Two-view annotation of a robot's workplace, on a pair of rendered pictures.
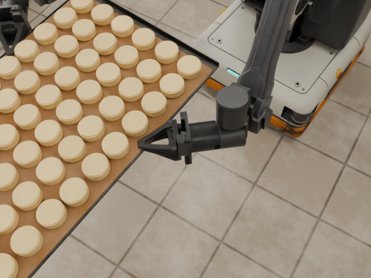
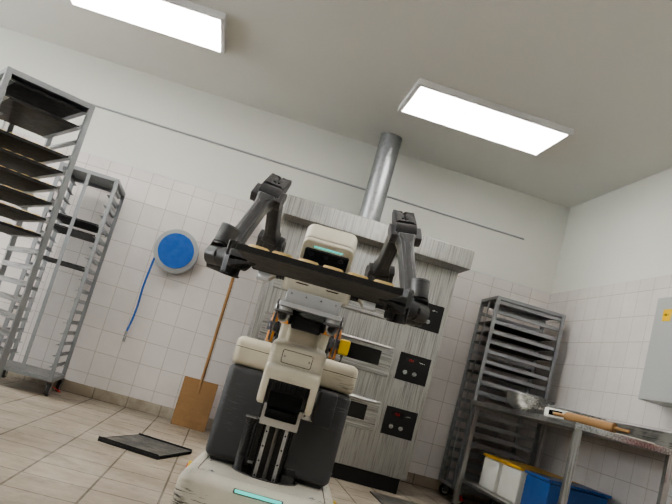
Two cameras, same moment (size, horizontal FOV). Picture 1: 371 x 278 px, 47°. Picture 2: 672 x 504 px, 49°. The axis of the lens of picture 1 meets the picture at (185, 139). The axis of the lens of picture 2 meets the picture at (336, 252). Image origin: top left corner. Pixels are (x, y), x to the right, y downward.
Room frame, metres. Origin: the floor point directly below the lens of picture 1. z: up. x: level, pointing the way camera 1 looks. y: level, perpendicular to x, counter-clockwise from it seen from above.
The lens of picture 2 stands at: (-1.11, 1.47, 0.75)
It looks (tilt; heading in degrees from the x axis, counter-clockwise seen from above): 9 degrees up; 322
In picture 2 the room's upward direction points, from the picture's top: 16 degrees clockwise
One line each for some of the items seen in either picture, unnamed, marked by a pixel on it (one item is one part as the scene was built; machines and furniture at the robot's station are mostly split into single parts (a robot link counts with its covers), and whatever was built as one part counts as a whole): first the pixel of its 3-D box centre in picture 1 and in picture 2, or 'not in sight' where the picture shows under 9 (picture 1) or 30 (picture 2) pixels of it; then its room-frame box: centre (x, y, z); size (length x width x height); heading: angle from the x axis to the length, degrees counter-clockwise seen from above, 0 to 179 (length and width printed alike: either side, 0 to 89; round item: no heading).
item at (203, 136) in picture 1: (199, 137); (405, 307); (0.42, -0.03, 1.00); 0.07 x 0.07 x 0.10; 8
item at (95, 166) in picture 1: (96, 166); not in sight; (0.35, 0.17, 1.00); 0.05 x 0.05 x 0.02
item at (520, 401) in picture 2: not in sight; (528, 405); (2.47, -3.65, 0.95); 0.39 x 0.39 x 0.14
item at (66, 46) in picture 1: (67, 46); not in sight; (0.64, 0.26, 1.01); 0.05 x 0.05 x 0.02
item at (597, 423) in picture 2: not in sight; (589, 422); (1.49, -2.93, 0.91); 0.56 x 0.06 x 0.06; 177
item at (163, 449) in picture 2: not in sight; (147, 445); (3.25, -0.88, 0.02); 0.60 x 0.40 x 0.03; 131
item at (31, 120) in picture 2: not in sight; (26, 117); (3.24, 0.47, 1.68); 0.60 x 0.40 x 0.02; 179
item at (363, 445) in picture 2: not in sight; (338, 346); (3.68, -2.57, 1.01); 1.56 x 1.20 x 2.01; 58
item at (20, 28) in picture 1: (14, 43); (243, 264); (0.67, 0.39, 0.98); 0.09 x 0.07 x 0.07; 7
